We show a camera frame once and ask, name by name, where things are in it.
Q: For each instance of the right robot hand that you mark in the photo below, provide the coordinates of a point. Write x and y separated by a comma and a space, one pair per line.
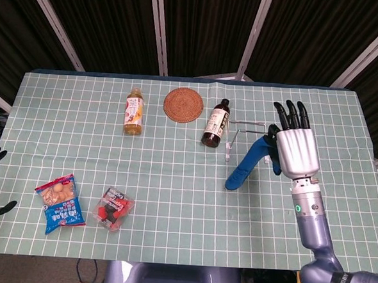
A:
299, 151

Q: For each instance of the dark blue cloth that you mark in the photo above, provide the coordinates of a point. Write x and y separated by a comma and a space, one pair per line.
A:
252, 161

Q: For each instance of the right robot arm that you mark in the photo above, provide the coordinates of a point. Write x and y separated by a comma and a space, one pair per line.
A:
313, 226

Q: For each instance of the dark brown labelled bottle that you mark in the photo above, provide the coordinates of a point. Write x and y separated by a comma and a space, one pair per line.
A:
216, 124

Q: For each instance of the yellow tea bottle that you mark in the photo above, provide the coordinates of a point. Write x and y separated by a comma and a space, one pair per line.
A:
134, 112

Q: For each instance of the blue snack bag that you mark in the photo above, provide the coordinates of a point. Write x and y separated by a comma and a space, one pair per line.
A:
61, 204

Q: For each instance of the round woven coaster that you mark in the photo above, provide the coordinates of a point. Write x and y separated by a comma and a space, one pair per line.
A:
183, 105

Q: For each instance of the green grid tablecloth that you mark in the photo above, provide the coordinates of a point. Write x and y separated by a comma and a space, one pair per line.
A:
174, 179

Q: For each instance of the red black snack packet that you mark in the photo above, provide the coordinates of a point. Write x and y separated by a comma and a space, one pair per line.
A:
112, 209

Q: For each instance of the blue-grey robot torso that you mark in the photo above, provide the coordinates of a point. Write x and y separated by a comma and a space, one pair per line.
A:
171, 280

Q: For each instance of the white partition post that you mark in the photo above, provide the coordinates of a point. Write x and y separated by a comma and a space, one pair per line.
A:
367, 57
255, 36
159, 30
56, 26

